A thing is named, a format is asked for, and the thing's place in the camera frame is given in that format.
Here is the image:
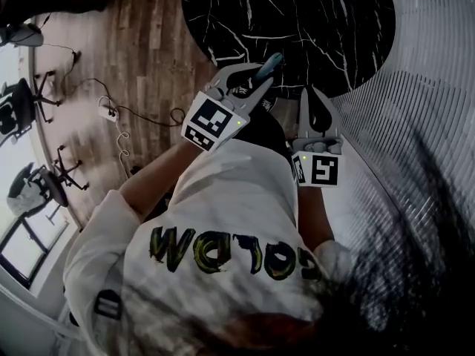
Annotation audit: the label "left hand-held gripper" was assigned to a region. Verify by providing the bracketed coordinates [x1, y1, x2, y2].
[180, 62, 276, 153]

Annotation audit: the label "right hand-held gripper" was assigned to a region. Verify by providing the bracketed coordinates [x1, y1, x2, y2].
[289, 85, 345, 188]

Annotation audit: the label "dark teal oblong object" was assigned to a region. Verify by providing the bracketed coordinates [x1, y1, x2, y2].
[253, 52, 284, 81]

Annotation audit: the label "person's right forearm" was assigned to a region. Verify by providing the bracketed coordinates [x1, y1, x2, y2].
[295, 185, 335, 252]

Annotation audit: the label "person's left forearm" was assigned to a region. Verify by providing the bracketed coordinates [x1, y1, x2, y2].
[117, 139, 204, 223]

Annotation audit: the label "black shoe white print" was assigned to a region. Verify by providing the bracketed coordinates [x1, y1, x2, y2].
[257, 94, 284, 117]
[230, 75, 258, 102]

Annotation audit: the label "black trousers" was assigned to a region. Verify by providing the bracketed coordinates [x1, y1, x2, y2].
[232, 105, 295, 163]

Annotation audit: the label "black marble round table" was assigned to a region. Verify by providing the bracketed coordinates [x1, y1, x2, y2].
[180, 0, 396, 100]

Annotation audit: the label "white printed T-shirt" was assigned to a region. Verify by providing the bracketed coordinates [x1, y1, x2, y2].
[62, 139, 354, 356]

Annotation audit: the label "white power strip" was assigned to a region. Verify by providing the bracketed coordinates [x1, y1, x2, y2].
[97, 96, 120, 123]

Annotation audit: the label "black office chair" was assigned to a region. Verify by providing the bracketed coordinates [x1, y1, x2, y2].
[6, 145, 91, 215]
[0, 70, 62, 145]

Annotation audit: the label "black framed window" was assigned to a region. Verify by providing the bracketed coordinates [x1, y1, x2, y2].
[0, 213, 71, 289]

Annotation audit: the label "white coiled cable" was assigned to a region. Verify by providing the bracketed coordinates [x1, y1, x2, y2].
[116, 120, 131, 178]

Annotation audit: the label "black floor cable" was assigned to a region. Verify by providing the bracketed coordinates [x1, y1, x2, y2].
[43, 42, 186, 128]

